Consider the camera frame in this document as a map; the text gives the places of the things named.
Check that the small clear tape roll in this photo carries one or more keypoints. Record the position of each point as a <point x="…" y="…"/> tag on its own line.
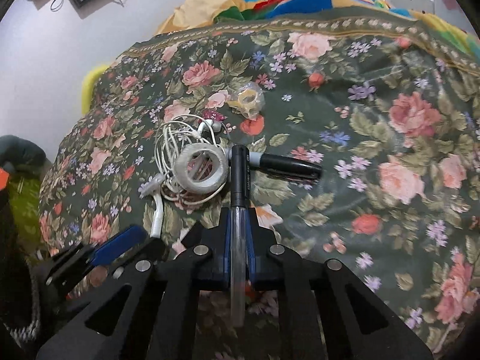
<point x="246" y="99"/>

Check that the grey cushion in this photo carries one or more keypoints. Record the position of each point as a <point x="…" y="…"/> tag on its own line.
<point x="22" y="152"/>

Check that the grey marker with black cap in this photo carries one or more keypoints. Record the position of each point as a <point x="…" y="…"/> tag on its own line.
<point x="288" y="167"/>

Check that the yellow padded bed rail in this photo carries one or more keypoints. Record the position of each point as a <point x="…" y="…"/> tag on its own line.
<point x="92" y="86"/>

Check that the clear pen with black cap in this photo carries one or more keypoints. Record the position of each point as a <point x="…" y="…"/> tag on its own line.
<point x="237" y="180"/>

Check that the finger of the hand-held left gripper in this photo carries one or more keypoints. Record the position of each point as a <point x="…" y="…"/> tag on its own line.
<point x="120" y="243"/>
<point x="153" y="249"/>

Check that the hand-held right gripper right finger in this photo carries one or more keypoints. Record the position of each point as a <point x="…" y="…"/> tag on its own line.
<point x="250" y="258"/>

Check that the green plastic bag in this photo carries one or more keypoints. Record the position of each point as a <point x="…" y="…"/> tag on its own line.
<point x="26" y="210"/>

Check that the orange card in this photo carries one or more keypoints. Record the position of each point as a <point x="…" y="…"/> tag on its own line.
<point x="3" y="180"/>

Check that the floral green bedsheet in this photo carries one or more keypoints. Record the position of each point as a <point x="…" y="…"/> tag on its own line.
<point x="337" y="138"/>

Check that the white tape roll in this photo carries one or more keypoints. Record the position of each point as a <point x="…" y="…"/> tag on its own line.
<point x="187" y="180"/>

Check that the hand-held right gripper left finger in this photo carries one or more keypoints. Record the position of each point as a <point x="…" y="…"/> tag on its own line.
<point x="225" y="249"/>

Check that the colourful patchwork blanket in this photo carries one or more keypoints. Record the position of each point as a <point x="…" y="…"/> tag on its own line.
<point x="300" y="3"/>

